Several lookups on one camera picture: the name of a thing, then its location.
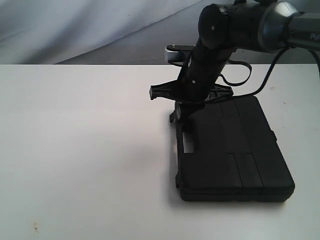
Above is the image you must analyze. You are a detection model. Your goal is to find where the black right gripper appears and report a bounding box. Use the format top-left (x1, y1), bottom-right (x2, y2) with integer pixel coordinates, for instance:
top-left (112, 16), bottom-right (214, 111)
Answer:
top-left (149, 45), bottom-right (234, 133)

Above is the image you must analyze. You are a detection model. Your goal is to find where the black plastic tool case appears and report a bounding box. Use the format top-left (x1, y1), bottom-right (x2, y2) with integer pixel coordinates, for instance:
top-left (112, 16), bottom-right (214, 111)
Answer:
top-left (175, 96), bottom-right (295, 202)

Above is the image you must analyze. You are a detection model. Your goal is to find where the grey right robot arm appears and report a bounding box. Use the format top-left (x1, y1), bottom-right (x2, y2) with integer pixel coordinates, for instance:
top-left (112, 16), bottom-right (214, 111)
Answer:
top-left (149, 0), bottom-right (320, 131)

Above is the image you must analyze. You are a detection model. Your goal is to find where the grey backdrop cloth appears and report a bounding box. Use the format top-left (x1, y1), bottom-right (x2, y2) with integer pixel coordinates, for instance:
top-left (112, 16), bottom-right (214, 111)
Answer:
top-left (0, 0), bottom-right (320, 66)

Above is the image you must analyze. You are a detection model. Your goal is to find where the black camera cable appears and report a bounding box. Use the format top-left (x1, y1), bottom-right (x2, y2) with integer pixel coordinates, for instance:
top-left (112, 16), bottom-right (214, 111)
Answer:
top-left (219, 47), bottom-right (288, 98)

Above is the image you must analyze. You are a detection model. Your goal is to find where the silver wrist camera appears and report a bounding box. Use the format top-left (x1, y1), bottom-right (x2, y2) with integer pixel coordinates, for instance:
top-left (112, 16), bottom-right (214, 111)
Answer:
top-left (164, 44), bottom-right (194, 64)

